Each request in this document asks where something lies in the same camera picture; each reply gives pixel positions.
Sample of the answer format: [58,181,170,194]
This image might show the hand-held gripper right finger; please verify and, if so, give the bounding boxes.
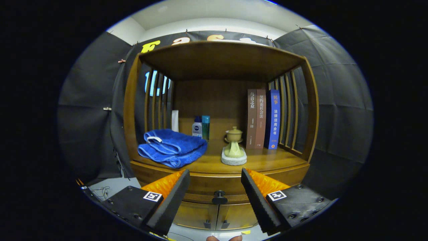
[241,167,335,235]

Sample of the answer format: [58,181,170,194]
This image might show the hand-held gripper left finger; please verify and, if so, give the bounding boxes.
[97,169,191,237]

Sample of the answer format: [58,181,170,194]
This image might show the wooden drawer with black knob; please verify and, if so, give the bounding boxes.
[137,171,303,205]

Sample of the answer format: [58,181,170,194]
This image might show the pale green brush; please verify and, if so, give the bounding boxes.
[221,142,247,166]

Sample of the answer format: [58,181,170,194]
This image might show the wooden cabinet door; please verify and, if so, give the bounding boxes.
[172,201,219,230]
[216,203,258,231]

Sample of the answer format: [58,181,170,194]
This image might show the wooden countertop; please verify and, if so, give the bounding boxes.
[130,139,308,174]

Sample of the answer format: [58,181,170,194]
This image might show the wooden cabinet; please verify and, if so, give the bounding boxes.
[123,41,319,231]

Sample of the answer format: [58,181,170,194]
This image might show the folded blue towel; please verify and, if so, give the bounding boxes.
[137,129,208,168]

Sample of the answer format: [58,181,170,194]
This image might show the beige lidded tea cup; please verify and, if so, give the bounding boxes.
[224,127,243,144]

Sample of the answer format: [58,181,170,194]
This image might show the white and blue lotion bottle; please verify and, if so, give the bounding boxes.
[192,116,203,138]

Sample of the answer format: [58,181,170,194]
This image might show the reddish brown book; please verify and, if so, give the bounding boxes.
[255,89,267,150]

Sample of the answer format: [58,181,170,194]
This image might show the dark brown book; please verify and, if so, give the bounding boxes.
[246,89,257,150]

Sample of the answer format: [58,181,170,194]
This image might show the blue book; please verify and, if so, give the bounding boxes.
[265,89,281,150]

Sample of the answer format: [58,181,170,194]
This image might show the teal bottle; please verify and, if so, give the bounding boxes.
[202,115,211,141]

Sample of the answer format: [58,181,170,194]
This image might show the tangled floor cables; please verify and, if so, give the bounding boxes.
[88,186,111,202]

